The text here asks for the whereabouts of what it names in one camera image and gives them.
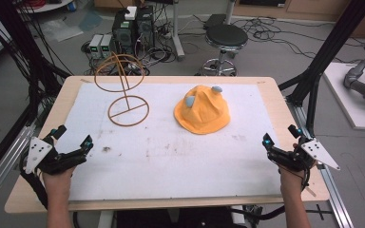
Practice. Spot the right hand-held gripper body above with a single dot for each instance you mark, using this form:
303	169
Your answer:
310	152

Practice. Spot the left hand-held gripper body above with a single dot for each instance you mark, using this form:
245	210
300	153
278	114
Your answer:
41	152

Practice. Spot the person's left hand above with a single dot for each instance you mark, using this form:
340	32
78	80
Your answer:
58	180

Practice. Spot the person's right hand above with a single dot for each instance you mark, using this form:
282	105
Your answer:
293	180

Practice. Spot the white floor board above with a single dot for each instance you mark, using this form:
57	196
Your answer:
348	104

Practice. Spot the orange hat with grey ears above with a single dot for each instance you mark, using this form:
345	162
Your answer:
202	112

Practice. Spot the white table mat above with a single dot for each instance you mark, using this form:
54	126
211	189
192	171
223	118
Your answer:
171	164

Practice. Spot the grey power supply unit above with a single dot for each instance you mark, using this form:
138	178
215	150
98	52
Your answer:
95	44
106	44

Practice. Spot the black round stool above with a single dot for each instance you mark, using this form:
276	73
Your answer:
226	36

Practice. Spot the black computer tower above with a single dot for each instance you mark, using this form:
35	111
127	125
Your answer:
145	25
123	34

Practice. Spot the white round table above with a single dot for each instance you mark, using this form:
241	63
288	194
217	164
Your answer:
44	5

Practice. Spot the black flat case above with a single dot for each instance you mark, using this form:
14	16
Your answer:
215	21

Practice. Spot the white box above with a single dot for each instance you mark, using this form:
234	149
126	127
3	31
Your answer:
130	12

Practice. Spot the grey desk leg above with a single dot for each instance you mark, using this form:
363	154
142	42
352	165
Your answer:
177	31

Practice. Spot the aluminium rail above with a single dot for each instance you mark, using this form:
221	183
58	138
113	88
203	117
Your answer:
332	193
3	171

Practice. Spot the black metal frame post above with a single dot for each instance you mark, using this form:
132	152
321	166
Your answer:
9	28
326	53

